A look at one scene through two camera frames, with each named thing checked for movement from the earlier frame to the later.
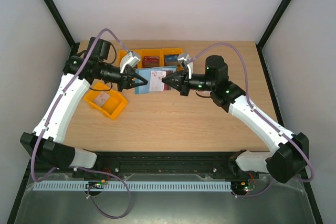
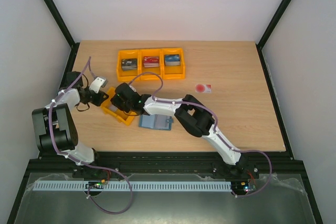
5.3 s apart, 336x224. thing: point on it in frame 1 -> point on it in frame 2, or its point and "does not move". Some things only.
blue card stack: (171, 60) does not move
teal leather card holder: (154, 76) -> (158, 121)
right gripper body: (184, 83) -> (115, 100)
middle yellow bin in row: (151, 58) does not move
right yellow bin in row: (170, 51) does not move
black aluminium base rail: (217, 163) does not move
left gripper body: (126, 77) -> (96, 102)
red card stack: (150, 61) does not move
